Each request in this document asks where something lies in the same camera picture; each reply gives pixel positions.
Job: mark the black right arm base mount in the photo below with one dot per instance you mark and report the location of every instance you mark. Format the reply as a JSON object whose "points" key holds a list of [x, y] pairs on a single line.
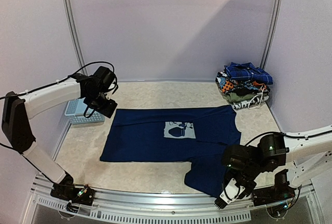
{"points": [[280, 191]]}

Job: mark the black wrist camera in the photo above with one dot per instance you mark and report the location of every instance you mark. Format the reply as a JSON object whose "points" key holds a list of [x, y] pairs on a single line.
{"points": [[104, 77], [238, 157]]}

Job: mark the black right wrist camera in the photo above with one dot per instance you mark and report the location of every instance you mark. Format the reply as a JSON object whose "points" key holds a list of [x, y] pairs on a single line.
{"points": [[238, 157]]}

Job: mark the light blue perforated plastic basket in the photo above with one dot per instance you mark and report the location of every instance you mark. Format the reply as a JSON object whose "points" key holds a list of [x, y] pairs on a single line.
{"points": [[75, 113]]}

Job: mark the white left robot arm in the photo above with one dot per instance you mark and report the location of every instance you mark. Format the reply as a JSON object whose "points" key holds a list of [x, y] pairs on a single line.
{"points": [[31, 119]]}

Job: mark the olive green folded garment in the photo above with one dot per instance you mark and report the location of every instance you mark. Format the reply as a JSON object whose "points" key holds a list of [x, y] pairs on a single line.
{"points": [[232, 97]]}

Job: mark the left aluminium corner post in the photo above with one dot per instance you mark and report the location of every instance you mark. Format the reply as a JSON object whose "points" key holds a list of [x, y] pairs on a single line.
{"points": [[74, 36]]}

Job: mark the aluminium corner post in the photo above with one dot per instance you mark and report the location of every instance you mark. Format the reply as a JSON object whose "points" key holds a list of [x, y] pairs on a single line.
{"points": [[271, 32], [74, 36]]}

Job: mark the colourful patterned folded shorts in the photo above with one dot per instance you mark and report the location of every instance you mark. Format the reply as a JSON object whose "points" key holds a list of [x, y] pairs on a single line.
{"points": [[241, 88]]}

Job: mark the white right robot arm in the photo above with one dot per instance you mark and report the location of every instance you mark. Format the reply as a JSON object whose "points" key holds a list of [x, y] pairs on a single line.
{"points": [[275, 169]]}

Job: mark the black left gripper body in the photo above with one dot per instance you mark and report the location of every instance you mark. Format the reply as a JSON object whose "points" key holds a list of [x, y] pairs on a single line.
{"points": [[98, 103]]}

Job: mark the black white printed folded garment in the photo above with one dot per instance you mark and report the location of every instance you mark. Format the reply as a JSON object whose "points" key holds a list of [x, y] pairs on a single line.
{"points": [[253, 103]]}

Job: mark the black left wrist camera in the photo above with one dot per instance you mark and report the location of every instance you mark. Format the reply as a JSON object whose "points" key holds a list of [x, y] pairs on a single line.
{"points": [[104, 77]]}

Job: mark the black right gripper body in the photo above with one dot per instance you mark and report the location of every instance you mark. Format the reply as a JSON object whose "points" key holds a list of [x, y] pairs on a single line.
{"points": [[244, 182]]}

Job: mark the aluminium front frame rail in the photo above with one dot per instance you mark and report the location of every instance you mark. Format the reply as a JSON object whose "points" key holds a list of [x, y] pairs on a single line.
{"points": [[111, 206]]}

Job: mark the navy cartoon print t-shirt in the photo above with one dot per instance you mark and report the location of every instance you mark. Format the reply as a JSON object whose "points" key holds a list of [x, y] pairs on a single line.
{"points": [[196, 135]]}

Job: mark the blue plaid flannel shirt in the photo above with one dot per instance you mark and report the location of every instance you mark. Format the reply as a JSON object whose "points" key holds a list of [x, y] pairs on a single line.
{"points": [[247, 72]]}

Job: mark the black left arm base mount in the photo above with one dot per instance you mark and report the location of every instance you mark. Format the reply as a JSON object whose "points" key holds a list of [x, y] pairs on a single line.
{"points": [[68, 191]]}

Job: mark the right aluminium corner post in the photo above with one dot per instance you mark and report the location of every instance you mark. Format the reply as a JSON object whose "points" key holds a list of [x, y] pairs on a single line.
{"points": [[271, 32]]}

